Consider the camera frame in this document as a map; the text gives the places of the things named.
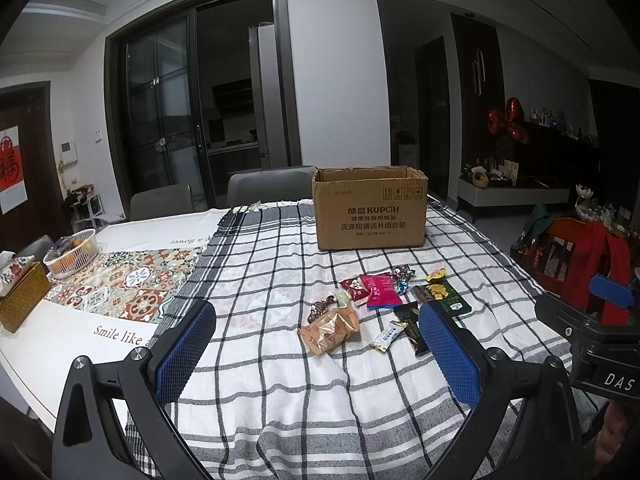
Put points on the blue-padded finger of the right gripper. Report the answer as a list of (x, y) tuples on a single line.
[(622, 296)]

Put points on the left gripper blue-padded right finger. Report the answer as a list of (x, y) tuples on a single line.
[(530, 404)]

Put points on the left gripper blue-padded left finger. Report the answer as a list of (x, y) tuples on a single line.
[(88, 440)]

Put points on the green cracker packet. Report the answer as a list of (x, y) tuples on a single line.
[(448, 297)]

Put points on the yellow orange snack packet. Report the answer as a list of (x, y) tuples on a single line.
[(436, 275)]

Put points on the black cheese cracker packet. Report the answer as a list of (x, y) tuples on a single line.
[(409, 315)]

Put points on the grey white snack bar packet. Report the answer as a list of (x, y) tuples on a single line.
[(389, 334)]

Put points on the blue foil candy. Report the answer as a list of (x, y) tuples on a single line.
[(401, 286)]

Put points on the pink snack packet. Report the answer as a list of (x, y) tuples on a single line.
[(381, 291)]

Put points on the red white snack packet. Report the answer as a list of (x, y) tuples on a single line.
[(356, 291)]

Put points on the clear brown bread packet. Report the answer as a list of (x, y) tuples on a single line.
[(330, 330)]

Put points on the person's right hand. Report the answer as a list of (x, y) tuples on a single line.
[(612, 448)]

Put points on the patterned floral table runner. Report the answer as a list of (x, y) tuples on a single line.
[(135, 286)]

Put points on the white low tv cabinet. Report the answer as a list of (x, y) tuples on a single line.
[(472, 198)]

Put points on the clear fruit bowl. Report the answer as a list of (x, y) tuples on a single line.
[(71, 254)]

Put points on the red foil balloon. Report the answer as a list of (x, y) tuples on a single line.
[(510, 121)]

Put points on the black white plaid tablecloth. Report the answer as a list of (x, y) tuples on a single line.
[(315, 369)]

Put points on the white shoe rack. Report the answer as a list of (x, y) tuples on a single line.
[(85, 207)]

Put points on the grey chair left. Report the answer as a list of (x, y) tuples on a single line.
[(167, 201)]

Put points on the red fu door poster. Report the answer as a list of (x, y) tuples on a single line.
[(12, 182)]

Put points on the brown cardboard box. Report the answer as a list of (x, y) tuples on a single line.
[(369, 208)]

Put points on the grey chair near box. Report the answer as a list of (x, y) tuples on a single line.
[(272, 185)]

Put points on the dark glass sliding door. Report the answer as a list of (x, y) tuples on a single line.
[(198, 91)]

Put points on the wall intercom panel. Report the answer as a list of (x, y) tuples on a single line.
[(68, 153)]

